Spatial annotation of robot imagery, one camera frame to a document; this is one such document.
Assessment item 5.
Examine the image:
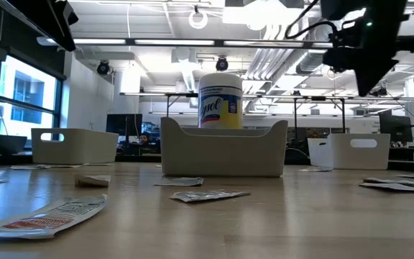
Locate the black ceiling camera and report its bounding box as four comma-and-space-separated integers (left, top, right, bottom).
215, 56, 229, 72
367, 87, 388, 99
96, 60, 112, 76

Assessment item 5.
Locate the black background table frame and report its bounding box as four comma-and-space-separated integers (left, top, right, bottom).
293, 95, 347, 135
165, 92, 200, 118

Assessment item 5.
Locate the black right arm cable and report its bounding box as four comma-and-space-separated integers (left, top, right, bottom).
285, 0, 339, 40

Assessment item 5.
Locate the black overhead frame bar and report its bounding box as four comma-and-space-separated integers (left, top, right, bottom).
36, 35, 414, 50

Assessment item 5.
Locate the black computer monitor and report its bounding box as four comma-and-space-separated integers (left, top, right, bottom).
379, 114, 414, 144
106, 113, 144, 137

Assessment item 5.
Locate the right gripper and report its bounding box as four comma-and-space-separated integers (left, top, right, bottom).
322, 34, 400, 98

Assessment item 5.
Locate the Lysol wipes canister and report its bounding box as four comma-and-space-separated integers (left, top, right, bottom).
198, 72, 244, 130

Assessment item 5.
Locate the grey plastic bin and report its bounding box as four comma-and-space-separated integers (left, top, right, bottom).
307, 132, 391, 171
30, 128, 120, 165
160, 117, 289, 178

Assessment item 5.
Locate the dark bowl-shaped object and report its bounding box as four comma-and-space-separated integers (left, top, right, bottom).
0, 132, 28, 155

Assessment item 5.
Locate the white packet with red print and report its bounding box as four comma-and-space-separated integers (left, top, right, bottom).
0, 194, 108, 240
169, 189, 251, 204

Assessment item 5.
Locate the white ceiling ring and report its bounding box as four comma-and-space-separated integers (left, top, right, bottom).
188, 9, 209, 30

